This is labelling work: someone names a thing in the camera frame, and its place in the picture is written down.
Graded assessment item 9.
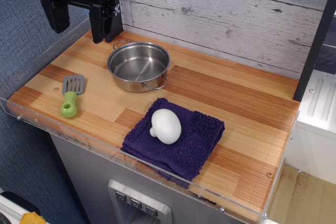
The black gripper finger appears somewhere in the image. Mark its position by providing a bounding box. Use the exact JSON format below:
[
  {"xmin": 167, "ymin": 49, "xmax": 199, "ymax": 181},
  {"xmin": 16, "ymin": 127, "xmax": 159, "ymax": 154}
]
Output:
[
  {"xmin": 89, "ymin": 3, "xmax": 113, "ymax": 44},
  {"xmin": 40, "ymin": 0, "xmax": 70, "ymax": 34}
]

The stainless steel pot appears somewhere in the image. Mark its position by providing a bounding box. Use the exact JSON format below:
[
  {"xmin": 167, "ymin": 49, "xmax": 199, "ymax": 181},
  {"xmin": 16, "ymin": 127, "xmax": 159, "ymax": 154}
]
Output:
[{"xmin": 107, "ymin": 40, "xmax": 171, "ymax": 93}]

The green grey toy spatula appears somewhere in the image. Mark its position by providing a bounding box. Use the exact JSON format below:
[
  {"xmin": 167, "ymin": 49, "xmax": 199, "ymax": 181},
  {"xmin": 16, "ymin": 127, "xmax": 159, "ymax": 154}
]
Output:
[{"xmin": 60, "ymin": 74, "xmax": 85, "ymax": 119}]

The clear acrylic table guard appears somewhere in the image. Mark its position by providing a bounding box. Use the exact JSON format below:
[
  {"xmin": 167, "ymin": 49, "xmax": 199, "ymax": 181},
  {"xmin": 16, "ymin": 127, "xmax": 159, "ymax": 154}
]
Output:
[{"xmin": 1, "ymin": 13, "xmax": 299, "ymax": 223}]

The white toy mushroom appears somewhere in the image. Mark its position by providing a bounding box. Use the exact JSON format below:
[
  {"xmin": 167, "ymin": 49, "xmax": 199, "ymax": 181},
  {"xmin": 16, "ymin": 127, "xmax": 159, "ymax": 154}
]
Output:
[{"xmin": 149, "ymin": 109, "xmax": 182, "ymax": 145}]

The purple folded towel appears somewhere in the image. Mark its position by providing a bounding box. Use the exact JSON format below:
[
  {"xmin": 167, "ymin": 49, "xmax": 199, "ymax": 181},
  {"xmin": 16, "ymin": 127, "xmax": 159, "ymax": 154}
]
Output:
[{"xmin": 122, "ymin": 98, "xmax": 225, "ymax": 181}]

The grey toy fridge cabinet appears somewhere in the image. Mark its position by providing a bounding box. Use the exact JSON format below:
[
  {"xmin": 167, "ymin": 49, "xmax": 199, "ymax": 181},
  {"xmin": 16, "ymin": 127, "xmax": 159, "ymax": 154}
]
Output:
[{"xmin": 51, "ymin": 135, "xmax": 239, "ymax": 223}]

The silver dispenser button panel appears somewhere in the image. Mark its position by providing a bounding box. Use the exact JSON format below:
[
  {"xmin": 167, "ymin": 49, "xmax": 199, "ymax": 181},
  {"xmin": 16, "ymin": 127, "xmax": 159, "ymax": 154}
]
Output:
[{"xmin": 108, "ymin": 179, "xmax": 173, "ymax": 223}]

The yellow black object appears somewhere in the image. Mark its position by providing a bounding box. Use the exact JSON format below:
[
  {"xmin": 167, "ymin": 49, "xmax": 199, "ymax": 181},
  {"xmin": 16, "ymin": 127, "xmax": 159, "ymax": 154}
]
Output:
[{"xmin": 19, "ymin": 212, "xmax": 47, "ymax": 224}]

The white ribbed side counter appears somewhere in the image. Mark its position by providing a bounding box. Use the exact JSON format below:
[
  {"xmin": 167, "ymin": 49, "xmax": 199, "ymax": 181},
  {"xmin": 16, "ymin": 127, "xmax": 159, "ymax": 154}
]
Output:
[{"xmin": 285, "ymin": 70, "xmax": 335, "ymax": 184}]

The black left vertical post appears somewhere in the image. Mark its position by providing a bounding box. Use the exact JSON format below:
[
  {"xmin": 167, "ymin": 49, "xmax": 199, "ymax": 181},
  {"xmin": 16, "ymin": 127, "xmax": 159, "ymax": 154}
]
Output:
[{"xmin": 105, "ymin": 0, "xmax": 123, "ymax": 42}]

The black vertical post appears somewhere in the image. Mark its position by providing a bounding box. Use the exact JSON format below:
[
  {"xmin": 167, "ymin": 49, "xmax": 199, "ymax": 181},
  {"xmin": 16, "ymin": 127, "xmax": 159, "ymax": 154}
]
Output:
[
  {"xmin": 292, "ymin": 0, "xmax": 335, "ymax": 102},
  {"xmin": 105, "ymin": 0, "xmax": 123, "ymax": 42}
]

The black right vertical post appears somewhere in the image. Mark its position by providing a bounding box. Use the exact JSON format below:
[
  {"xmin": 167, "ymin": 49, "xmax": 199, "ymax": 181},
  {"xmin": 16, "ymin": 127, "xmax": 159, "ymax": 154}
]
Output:
[{"xmin": 292, "ymin": 0, "xmax": 335, "ymax": 102}]

